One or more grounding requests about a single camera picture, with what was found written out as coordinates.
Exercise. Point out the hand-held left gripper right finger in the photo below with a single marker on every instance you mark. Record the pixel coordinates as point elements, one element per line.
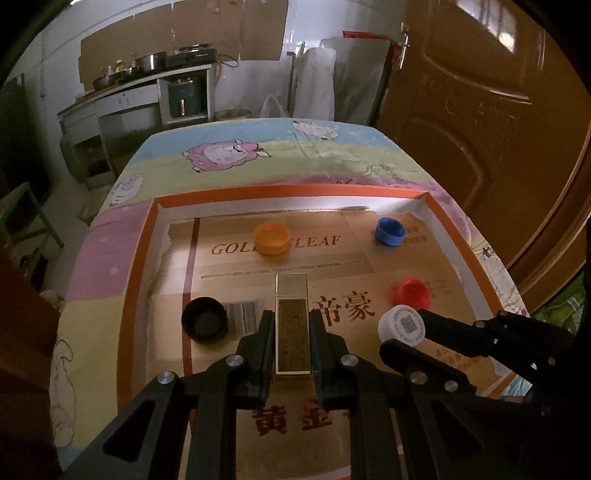
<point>317,344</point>

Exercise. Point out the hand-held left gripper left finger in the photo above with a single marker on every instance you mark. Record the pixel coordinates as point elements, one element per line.
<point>265,344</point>

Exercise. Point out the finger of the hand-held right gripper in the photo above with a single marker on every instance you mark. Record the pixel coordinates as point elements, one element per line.
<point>406,357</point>
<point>448,330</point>

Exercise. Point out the white bottle cap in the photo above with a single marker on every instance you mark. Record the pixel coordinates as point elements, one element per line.
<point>401,325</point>

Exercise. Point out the gold rectangular lighter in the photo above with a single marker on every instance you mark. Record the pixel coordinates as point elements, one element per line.
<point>292,323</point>

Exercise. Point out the red bottle cap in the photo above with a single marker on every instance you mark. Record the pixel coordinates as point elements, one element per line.
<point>412,293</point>

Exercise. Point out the black bottle cap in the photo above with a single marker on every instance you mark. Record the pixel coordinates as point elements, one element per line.
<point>204,321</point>

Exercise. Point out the shallow orange-rimmed cardboard tray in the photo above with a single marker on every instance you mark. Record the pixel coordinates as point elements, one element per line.
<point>221,277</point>

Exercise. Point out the orange bottle cap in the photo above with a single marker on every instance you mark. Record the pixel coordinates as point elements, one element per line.
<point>272,237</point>

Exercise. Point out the blue bottle cap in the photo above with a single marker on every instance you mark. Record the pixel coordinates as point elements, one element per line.
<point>389,230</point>

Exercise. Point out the green printed carton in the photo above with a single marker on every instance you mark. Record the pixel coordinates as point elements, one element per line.
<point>561,304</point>

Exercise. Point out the sheep printed blanket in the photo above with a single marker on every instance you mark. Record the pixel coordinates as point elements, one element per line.
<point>277,157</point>

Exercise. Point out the brown wooden door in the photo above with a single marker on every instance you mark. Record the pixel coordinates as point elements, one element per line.
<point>485,115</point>

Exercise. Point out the round woven basket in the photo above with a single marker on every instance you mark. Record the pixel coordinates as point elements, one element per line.
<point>233,114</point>

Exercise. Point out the white plastic bag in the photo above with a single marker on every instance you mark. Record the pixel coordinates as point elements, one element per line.
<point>272,108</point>

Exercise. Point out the hanging clear plastic sheet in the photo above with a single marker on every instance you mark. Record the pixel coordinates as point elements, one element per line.
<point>318,83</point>

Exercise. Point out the green air fryer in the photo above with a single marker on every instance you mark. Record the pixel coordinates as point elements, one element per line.
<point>184,94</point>

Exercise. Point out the green stool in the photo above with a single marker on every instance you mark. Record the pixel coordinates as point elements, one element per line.
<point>32,212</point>

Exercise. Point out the white kitchen counter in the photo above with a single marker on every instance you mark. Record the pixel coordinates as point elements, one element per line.
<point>115,108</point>

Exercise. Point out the black gas stove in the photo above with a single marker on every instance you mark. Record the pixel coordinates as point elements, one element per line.
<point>191,55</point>

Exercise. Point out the steel cooking pot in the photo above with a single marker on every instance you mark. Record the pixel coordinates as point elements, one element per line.
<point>150,60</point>

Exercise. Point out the brown wooden door frame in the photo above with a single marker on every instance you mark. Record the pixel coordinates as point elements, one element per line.
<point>554,247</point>

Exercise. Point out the cardboard sheets on wall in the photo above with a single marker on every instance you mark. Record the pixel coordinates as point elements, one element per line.
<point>184,27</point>

